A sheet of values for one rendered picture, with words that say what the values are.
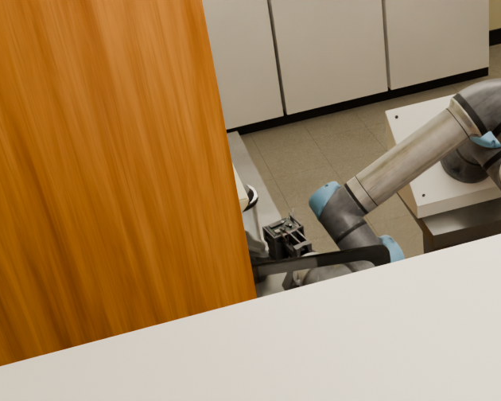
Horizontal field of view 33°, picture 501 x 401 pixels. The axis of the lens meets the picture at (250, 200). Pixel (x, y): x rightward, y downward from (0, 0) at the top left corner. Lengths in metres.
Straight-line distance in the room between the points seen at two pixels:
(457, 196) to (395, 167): 0.59
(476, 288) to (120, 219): 0.90
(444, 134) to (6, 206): 0.86
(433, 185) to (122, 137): 1.24
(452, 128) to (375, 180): 0.18
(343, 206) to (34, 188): 0.72
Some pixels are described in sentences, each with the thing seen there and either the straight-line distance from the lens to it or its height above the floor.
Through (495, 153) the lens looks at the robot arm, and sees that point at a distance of 2.06.
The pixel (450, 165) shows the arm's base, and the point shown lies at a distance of 2.21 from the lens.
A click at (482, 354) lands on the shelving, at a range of 0.29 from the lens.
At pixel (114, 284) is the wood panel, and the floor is 1.47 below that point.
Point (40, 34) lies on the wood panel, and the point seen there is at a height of 1.85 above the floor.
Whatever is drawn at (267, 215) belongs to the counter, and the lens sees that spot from 2.30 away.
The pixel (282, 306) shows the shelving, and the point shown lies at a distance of 0.31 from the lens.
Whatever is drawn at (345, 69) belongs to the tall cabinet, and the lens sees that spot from 4.77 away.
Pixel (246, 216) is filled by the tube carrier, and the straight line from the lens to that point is 1.95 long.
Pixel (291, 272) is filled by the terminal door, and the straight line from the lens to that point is 1.35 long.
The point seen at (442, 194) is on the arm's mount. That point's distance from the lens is 2.22.
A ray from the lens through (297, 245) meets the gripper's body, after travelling 1.70.
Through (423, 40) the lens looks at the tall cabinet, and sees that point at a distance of 4.89.
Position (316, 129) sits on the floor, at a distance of 4.75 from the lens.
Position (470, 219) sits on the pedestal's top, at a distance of 2.21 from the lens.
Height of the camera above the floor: 2.17
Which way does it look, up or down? 31 degrees down
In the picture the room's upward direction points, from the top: 10 degrees counter-clockwise
